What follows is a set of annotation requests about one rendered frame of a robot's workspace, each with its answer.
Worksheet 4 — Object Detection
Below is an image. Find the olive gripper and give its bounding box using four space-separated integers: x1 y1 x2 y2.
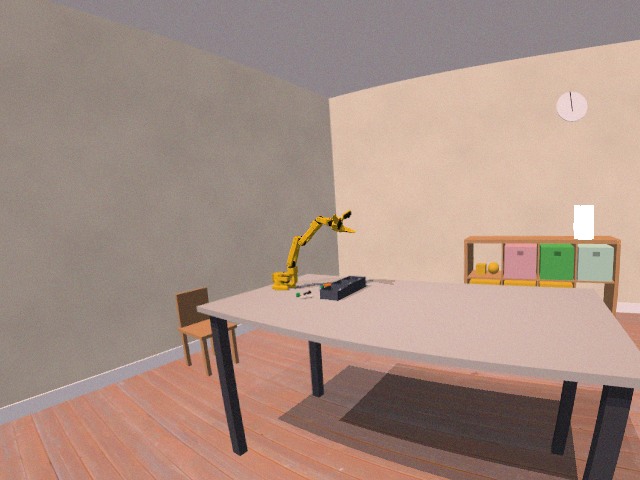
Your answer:
331 210 355 233

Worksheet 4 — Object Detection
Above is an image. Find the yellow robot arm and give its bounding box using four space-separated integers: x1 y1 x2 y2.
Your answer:
272 216 333 291

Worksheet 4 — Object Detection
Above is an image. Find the dark grey bin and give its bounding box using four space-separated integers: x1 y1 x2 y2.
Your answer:
320 276 366 301

